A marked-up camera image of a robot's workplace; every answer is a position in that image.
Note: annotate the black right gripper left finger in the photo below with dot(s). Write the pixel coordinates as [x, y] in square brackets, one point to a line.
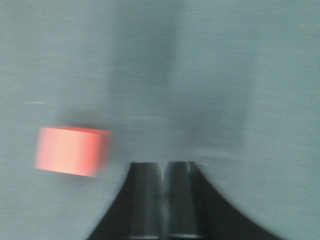
[135, 213]

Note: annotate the red magnetic block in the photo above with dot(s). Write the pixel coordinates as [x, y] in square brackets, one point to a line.
[73, 150]

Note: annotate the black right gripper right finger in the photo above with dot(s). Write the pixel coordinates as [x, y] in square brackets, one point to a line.
[197, 211]

